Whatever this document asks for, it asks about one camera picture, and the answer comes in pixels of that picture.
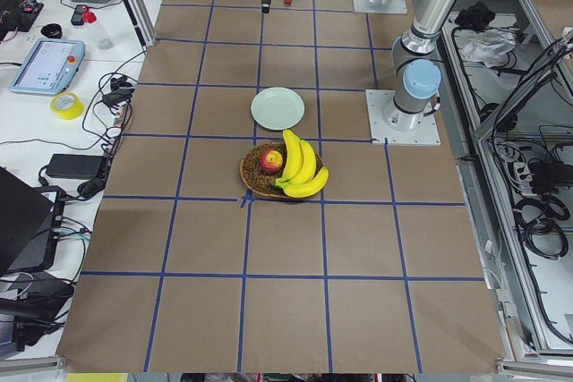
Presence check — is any light green plate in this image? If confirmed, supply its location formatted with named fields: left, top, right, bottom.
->
left=251, top=87, right=305, bottom=131

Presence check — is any clear bottle red cap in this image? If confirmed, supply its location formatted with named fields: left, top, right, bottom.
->
left=82, top=9, right=114, bottom=50

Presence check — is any red yellow apple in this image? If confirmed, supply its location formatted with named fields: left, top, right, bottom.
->
left=259, top=149, right=284, bottom=174

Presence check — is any black phone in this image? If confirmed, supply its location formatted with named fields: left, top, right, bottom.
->
left=71, top=4, right=89, bottom=27

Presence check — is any brown wicker basket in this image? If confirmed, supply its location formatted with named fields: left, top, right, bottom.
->
left=240, top=141, right=324, bottom=199

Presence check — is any yellow banana bunch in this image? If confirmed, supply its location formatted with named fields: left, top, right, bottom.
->
left=275, top=130, right=329, bottom=199

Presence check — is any black small bowl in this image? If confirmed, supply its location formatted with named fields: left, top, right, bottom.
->
left=40, top=23, right=63, bottom=39

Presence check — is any blue teach pendant near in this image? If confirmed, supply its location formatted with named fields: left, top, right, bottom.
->
left=9, top=38, right=86, bottom=96

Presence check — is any yellow tape roll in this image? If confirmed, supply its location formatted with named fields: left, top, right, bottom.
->
left=50, top=91, right=84, bottom=121

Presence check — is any black power adapter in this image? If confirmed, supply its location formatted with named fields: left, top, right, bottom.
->
left=46, top=154, right=105, bottom=180

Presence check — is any black laptop computer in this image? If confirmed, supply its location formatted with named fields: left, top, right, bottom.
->
left=1, top=169, right=64, bottom=275

